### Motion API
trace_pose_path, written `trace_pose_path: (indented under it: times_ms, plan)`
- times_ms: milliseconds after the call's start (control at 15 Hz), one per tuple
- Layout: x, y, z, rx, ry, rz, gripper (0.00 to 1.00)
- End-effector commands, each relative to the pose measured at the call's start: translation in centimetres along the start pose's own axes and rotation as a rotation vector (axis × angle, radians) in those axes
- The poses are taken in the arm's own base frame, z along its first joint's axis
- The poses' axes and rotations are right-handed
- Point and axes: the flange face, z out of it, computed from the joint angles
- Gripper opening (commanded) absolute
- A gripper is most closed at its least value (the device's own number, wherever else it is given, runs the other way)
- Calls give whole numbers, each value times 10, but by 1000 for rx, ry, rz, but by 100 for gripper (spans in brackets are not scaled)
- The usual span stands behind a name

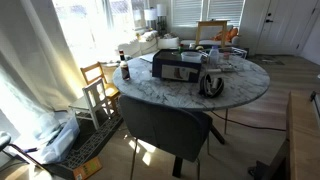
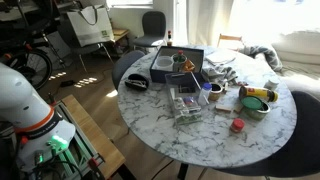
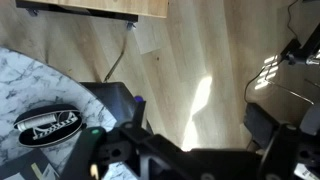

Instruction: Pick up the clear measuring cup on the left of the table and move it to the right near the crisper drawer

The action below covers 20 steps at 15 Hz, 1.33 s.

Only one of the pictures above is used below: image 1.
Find clear bottle with blue cap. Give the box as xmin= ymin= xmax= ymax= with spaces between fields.
xmin=208 ymin=45 xmax=221 ymax=67

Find white child chair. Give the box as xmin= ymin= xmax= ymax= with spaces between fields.
xmin=68 ymin=77 xmax=113 ymax=131

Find short white floor lamp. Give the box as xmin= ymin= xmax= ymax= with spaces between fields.
xmin=143 ymin=8 xmax=158 ymax=31

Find black floor cable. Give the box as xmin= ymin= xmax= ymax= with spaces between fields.
xmin=210 ymin=110 xmax=288 ymax=132

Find orange plush toy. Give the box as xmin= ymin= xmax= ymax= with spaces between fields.
xmin=212 ymin=26 xmax=240 ymax=43

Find light wooden stool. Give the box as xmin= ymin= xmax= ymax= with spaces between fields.
xmin=194 ymin=19 xmax=231 ymax=47

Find black metal frame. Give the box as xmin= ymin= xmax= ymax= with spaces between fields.
xmin=0 ymin=132 xmax=46 ymax=169

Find clear plastic storage container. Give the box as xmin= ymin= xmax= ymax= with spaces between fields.
xmin=203 ymin=49 xmax=248 ymax=73

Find wooden workbench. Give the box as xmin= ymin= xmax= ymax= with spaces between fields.
xmin=253 ymin=91 xmax=320 ymax=180

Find white curtain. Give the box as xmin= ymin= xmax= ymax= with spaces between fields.
xmin=0 ymin=0 xmax=88 ymax=149

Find white sofa pillow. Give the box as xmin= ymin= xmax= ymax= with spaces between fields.
xmin=157 ymin=36 xmax=181 ymax=51

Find wooden child chair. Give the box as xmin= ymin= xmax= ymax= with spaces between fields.
xmin=79 ymin=61 xmax=121 ymax=112

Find white window blinds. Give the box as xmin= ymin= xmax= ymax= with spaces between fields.
xmin=171 ymin=0 xmax=246 ymax=28

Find black table base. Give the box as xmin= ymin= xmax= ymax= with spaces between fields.
xmin=171 ymin=123 xmax=226 ymax=179

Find dark soy sauce bottle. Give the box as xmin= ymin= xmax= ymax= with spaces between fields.
xmin=118 ymin=49 xmax=131 ymax=82

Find white sofa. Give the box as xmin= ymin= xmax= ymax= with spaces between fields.
xmin=116 ymin=29 xmax=242 ymax=58

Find tall white floor lamp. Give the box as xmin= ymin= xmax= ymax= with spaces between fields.
xmin=156 ymin=3 xmax=168 ymax=36

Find clear plastic storage bin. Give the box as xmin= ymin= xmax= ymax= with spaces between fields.
xmin=18 ymin=111 xmax=81 ymax=165

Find navy cardboard box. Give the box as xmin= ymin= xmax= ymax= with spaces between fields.
xmin=151 ymin=49 xmax=203 ymax=84

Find grey padded chair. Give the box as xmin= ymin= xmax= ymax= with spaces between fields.
xmin=118 ymin=94 xmax=214 ymax=180

